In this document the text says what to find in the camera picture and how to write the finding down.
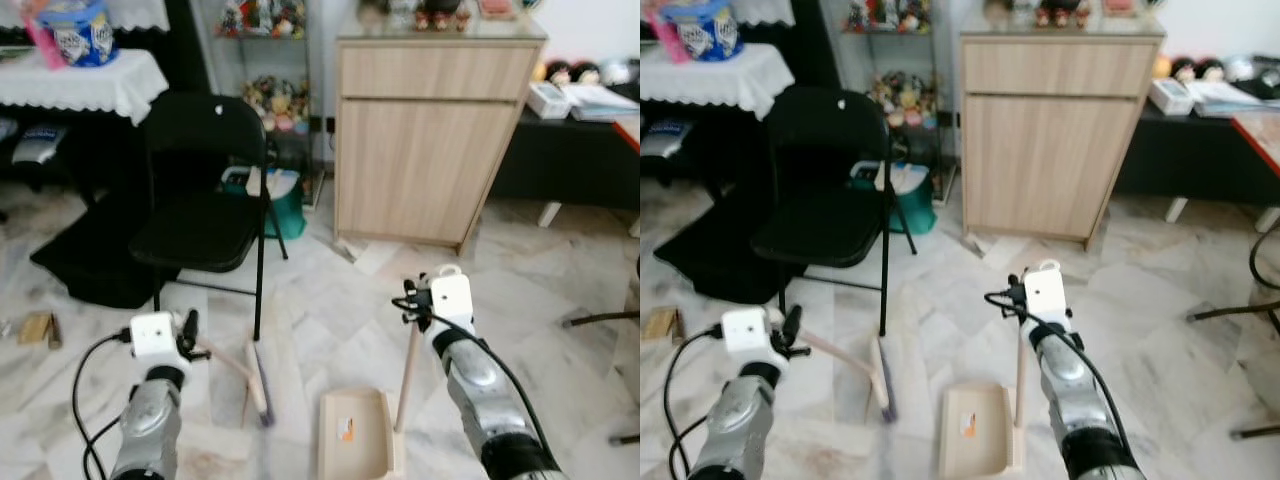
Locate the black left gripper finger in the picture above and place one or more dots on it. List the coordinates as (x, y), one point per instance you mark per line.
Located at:
(792, 323)
(189, 325)

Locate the beige broom purple bristles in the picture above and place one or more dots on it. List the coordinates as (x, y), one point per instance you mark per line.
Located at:
(258, 390)
(882, 385)

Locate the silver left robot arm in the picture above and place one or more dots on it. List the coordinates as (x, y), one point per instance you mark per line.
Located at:
(150, 430)
(735, 425)

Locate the black folding chair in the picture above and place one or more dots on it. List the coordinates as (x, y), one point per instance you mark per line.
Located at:
(195, 230)
(820, 225)

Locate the small wooden block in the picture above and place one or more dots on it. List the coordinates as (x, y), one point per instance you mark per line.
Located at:
(665, 325)
(40, 330)

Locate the green plastic bin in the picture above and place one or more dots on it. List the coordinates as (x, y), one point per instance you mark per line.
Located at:
(290, 220)
(920, 215)

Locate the light wooden cabinet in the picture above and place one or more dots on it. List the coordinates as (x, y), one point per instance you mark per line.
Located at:
(1045, 150)
(420, 150)

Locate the cream cloth bundle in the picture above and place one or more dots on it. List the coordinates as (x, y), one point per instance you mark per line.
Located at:
(270, 185)
(900, 180)

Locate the black low bench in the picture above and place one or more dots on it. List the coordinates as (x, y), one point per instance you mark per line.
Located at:
(560, 160)
(1180, 160)

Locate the grey pack blue label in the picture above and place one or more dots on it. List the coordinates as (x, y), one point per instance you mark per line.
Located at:
(665, 140)
(38, 148)

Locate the glass figurine display shelf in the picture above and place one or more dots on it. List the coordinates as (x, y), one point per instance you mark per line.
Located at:
(905, 100)
(275, 100)

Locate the small white box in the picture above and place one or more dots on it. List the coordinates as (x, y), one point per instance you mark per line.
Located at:
(1170, 97)
(548, 100)

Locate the red-edged table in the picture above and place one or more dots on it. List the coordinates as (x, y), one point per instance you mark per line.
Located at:
(1262, 135)
(630, 130)

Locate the folded white garment pack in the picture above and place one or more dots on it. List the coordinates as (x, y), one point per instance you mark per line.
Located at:
(6, 128)

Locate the black-haired doll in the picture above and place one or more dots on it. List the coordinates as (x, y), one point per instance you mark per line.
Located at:
(1212, 70)
(560, 73)
(1183, 70)
(587, 73)

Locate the white open booklet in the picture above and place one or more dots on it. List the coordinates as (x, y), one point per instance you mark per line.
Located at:
(600, 100)
(1225, 97)

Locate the brown figurine set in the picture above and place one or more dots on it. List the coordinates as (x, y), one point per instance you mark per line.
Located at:
(1062, 15)
(440, 18)

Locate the blue Love tub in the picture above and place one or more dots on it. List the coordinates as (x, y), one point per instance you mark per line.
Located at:
(712, 35)
(85, 40)

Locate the pink packaged item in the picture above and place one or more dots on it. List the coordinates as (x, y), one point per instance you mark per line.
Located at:
(672, 45)
(45, 50)

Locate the white lace piano cover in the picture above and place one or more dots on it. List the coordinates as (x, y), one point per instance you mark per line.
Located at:
(140, 12)
(765, 10)

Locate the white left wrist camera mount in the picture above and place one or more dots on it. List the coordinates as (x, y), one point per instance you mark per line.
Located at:
(153, 335)
(745, 330)

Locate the black metal chair frame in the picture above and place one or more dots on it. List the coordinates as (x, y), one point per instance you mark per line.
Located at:
(1225, 310)
(600, 318)

